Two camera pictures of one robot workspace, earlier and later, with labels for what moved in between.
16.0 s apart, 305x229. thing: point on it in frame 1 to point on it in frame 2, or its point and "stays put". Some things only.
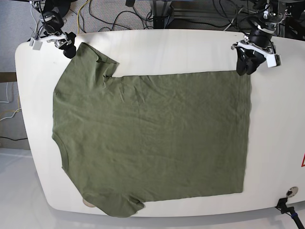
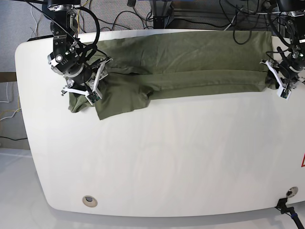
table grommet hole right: x=292 y=191 stays put
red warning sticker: x=303 y=163 stays put
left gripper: x=61 y=41 to x=86 y=83
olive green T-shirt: x=123 y=140 to x=146 y=66
